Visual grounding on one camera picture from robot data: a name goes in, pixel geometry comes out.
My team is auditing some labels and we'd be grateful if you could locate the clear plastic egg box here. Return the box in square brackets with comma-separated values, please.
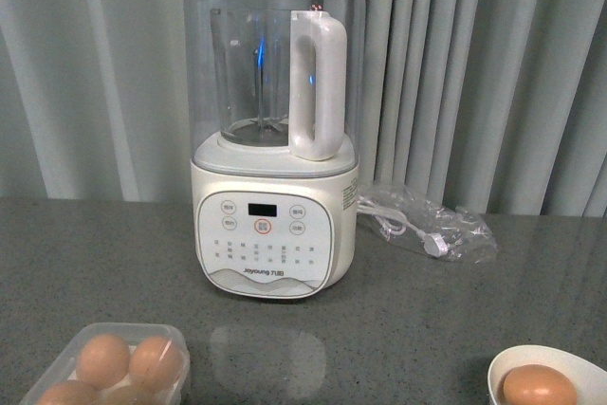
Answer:
[21, 322, 190, 404]

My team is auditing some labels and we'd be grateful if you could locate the brown egg top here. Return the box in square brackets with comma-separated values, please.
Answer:
[101, 385, 157, 405]

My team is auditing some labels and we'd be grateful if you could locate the brown egg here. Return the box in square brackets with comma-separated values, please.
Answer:
[36, 379, 101, 405]
[76, 334, 131, 390]
[101, 385, 157, 405]
[128, 336, 184, 393]
[503, 364, 578, 405]

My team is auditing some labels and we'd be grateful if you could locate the brown egg in box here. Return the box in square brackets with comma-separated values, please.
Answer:
[128, 336, 184, 393]
[36, 379, 101, 405]
[76, 334, 131, 390]

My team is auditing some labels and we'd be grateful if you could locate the brown egg front left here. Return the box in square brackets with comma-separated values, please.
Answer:
[503, 364, 578, 405]

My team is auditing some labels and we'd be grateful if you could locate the clear plastic bag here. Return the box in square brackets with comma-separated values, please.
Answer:
[358, 182, 498, 264]

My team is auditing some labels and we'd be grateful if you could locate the white Joyoung blender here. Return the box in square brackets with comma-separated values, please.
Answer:
[184, 0, 365, 300]

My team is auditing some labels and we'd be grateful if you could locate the grey curtain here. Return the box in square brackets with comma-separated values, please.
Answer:
[1, 0, 606, 216]

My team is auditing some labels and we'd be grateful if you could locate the white ceramic bowl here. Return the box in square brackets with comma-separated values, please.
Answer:
[487, 345, 606, 404]

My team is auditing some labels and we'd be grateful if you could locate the white power cable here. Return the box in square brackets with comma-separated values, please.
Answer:
[356, 195, 450, 259]

